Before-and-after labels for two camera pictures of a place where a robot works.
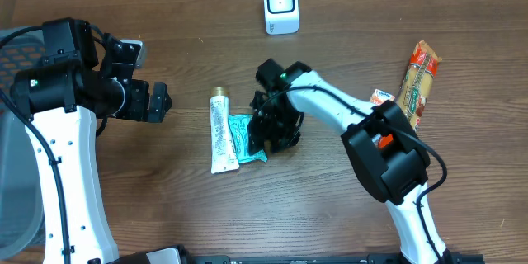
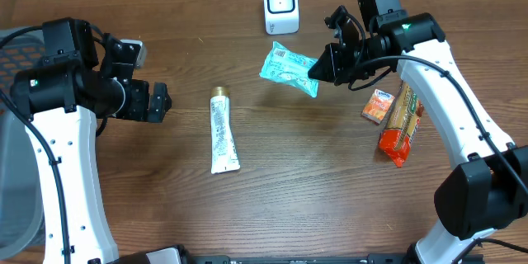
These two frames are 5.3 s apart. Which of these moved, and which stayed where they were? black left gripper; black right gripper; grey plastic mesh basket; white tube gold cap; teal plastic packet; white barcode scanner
Moved: black right gripper; teal plastic packet
Stayed: white barcode scanner; grey plastic mesh basket; white tube gold cap; black left gripper
